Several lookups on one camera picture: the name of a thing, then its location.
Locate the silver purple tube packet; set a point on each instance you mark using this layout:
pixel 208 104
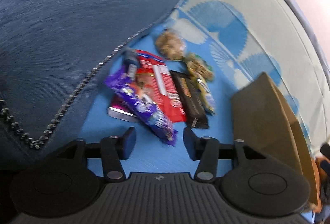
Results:
pixel 121 113

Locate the green-label round cracker packet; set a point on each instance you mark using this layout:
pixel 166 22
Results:
pixel 198 66

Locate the brown round cracker packet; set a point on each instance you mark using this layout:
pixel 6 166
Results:
pixel 169 44

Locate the purple snack packet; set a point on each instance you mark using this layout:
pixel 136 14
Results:
pixel 144 107

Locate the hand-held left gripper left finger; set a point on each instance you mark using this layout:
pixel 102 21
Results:
pixel 130 142

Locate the brown cardboard box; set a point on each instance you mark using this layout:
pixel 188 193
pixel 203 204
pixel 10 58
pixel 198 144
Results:
pixel 260 120

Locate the yellow candy packet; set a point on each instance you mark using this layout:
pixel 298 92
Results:
pixel 206 92

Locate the black chocolate bar packet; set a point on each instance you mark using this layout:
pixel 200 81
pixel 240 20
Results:
pixel 190 100

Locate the blue denim sofa cushion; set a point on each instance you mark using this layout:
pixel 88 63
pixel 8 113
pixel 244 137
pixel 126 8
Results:
pixel 64 20

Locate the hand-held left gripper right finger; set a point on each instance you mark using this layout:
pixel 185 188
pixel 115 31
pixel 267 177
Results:
pixel 189 144

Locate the red snack packet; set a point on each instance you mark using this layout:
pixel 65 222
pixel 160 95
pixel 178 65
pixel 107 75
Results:
pixel 165 84

